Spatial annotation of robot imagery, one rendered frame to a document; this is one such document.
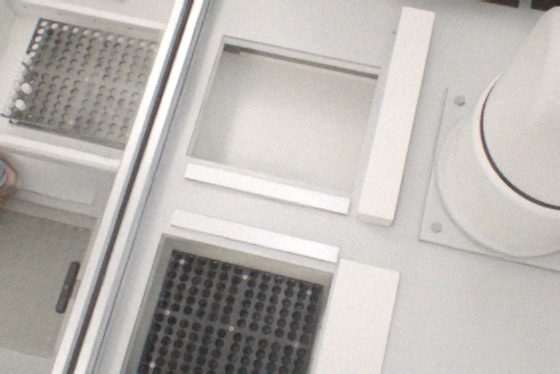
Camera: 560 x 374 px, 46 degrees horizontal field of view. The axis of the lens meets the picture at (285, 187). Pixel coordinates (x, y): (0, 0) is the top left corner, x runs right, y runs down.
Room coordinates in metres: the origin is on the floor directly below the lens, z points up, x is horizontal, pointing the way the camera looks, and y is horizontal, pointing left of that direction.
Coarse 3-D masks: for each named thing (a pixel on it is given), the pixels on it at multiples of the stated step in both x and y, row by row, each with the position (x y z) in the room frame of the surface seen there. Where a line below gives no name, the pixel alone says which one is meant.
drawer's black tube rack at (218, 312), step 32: (192, 288) 0.16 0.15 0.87; (224, 288) 0.15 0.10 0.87; (256, 288) 0.14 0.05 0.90; (288, 288) 0.14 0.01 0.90; (320, 288) 0.14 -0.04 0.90; (160, 320) 0.11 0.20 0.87; (192, 320) 0.11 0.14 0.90; (224, 320) 0.11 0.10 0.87; (256, 320) 0.10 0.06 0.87; (288, 320) 0.09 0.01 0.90; (160, 352) 0.07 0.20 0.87; (192, 352) 0.06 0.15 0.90; (224, 352) 0.06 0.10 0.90; (256, 352) 0.06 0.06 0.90; (288, 352) 0.05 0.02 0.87
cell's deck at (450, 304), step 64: (256, 0) 0.58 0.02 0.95; (320, 0) 0.57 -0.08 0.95; (384, 0) 0.56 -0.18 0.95; (448, 0) 0.55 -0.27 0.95; (384, 64) 0.45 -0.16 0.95; (448, 64) 0.44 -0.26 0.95; (192, 128) 0.37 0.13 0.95; (192, 192) 0.28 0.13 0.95; (256, 256) 0.18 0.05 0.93; (384, 256) 0.16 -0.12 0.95; (448, 256) 0.16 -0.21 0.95; (128, 320) 0.11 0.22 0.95; (448, 320) 0.07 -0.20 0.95; (512, 320) 0.06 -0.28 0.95
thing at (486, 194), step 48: (528, 48) 0.30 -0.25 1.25; (480, 96) 0.31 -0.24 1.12; (528, 96) 0.24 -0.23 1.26; (480, 144) 0.25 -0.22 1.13; (528, 144) 0.21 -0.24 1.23; (432, 192) 0.24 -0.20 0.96; (480, 192) 0.21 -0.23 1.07; (528, 192) 0.18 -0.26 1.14; (432, 240) 0.18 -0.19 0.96; (480, 240) 0.17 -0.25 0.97; (528, 240) 0.16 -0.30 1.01
